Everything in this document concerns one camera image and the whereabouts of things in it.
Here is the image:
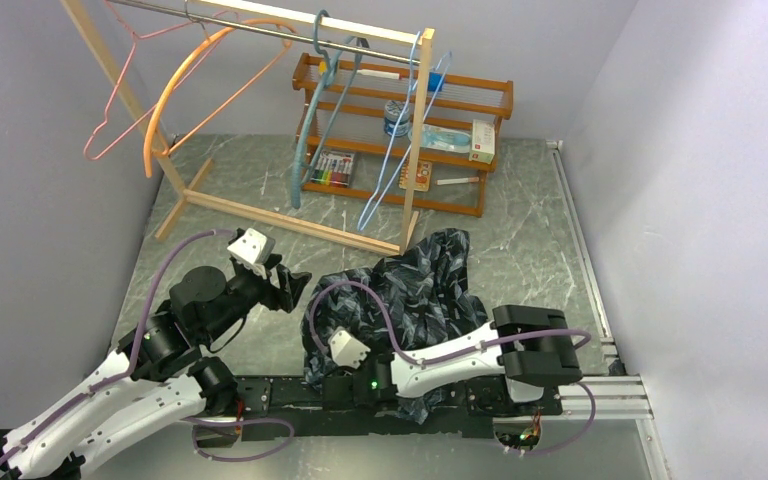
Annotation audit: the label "white red box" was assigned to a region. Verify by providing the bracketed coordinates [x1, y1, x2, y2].
[468, 119, 496, 164]

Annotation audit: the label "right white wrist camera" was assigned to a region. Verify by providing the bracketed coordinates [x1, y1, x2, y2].
[328, 327, 371, 369]

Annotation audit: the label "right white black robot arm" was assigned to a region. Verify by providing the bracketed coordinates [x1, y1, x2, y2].
[317, 305, 592, 414]

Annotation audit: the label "wooden clothes rack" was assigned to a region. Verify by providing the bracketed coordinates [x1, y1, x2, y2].
[59, 0, 437, 258]

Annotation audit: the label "light blue wire hanger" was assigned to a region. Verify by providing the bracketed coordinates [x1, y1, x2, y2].
[356, 50, 453, 231]

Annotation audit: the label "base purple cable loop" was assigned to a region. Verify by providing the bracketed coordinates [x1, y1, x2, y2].
[191, 414, 298, 464]

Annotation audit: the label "orange small book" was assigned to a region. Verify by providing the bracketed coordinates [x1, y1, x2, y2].
[398, 160, 433, 192]

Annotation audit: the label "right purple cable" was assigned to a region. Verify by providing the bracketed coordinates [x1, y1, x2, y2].
[307, 279, 599, 458]

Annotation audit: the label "dark patterned shorts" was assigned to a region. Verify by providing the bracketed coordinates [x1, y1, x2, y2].
[301, 228, 488, 390]

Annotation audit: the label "brown wooden shelf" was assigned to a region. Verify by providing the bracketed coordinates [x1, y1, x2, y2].
[292, 53, 514, 217]

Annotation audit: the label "pink white marker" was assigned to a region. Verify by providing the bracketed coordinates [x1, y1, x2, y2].
[435, 176, 480, 186]

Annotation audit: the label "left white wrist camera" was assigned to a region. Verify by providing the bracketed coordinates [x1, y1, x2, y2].
[227, 228, 275, 279]

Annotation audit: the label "pink wire hanger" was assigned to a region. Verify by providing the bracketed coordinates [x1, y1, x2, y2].
[83, 0, 240, 163]

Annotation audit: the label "blue block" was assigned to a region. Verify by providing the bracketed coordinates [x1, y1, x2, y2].
[427, 72, 445, 93]

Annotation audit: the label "clear blue plastic pack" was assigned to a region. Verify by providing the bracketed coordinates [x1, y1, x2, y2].
[420, 124, 471, 154]

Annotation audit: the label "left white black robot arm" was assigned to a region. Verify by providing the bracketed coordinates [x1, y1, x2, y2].
[0, 261, 311, 479]

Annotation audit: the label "teal plastic hanger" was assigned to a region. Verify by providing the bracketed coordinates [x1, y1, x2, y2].
[290, 9, 363, 209]

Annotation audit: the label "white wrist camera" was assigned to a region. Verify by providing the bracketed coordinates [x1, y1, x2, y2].
[328, 327, 371, 369]
[227, 228, 275, 279]

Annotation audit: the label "orange plastic hanger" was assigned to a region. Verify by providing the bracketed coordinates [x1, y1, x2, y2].
[141, 26, 294, 178]

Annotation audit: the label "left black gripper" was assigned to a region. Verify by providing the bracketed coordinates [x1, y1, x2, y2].
[202, 252, 313, 341]

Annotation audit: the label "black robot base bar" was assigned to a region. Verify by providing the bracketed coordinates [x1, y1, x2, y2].
[221, 375, 563, 439]

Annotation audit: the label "marker set box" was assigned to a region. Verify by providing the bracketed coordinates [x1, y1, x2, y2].
[309, 149, 356, 188]

